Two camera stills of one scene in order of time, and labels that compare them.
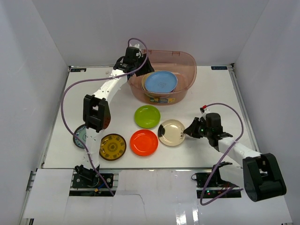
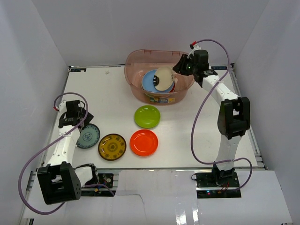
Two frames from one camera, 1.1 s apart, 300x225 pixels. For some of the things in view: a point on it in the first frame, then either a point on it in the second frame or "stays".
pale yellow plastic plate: x=143 y=85 -> x=157 y=95
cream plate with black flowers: x=170 y=132 -> x=166 y=75
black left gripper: x=145 y=65 -> x=84 y=117
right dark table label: x=219 y=68 stays
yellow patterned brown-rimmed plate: x=113 y=147 stays
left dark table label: x=78 y=70 stays
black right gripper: x=191 y=130 -> x=180 y=67
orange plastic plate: x=144 y=142 stays
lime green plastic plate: x=147 y=116 stays
